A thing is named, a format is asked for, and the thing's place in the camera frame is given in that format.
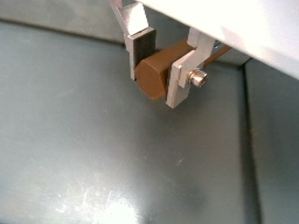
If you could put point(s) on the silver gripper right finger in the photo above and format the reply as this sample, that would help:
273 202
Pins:
186 72

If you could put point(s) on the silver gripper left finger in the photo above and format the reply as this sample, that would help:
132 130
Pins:
139 34

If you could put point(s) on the brown hexagon peg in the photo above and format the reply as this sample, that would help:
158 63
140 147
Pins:
152 70

